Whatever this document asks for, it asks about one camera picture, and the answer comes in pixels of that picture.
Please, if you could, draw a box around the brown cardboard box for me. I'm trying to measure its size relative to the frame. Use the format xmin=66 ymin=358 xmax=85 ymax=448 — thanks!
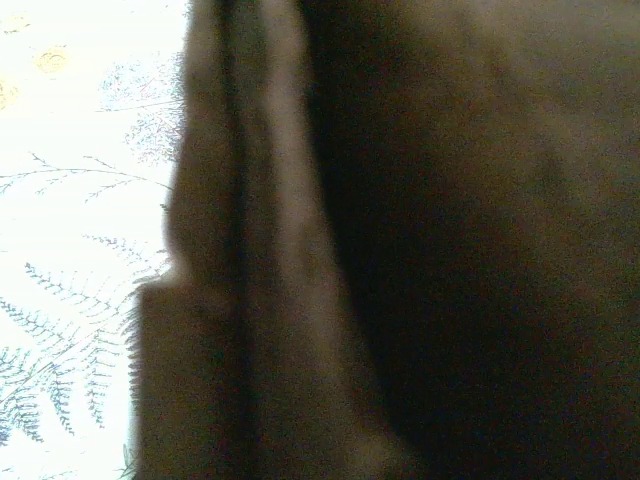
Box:
xmin=122 ymin=0 xmax=640 ymax=480

